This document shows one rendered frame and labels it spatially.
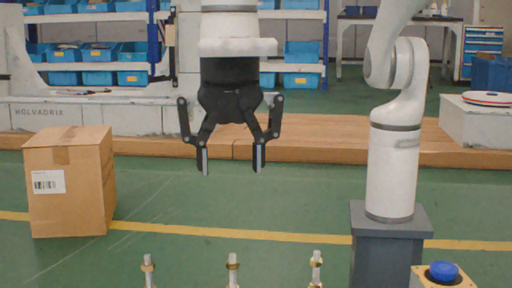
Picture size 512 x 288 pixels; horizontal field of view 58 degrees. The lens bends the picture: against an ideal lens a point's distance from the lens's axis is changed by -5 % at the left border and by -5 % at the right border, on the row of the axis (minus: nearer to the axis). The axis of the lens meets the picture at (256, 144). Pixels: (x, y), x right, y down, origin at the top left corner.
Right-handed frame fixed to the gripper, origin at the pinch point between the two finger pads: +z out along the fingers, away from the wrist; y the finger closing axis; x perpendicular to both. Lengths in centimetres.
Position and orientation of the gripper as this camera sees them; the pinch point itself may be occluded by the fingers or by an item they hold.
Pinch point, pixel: (230, 163)
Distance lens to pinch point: 63.9
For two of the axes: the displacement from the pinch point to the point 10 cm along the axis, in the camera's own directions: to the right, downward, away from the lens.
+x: 2.1, 2.3, -9.5
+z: 0.0, 9.7, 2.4
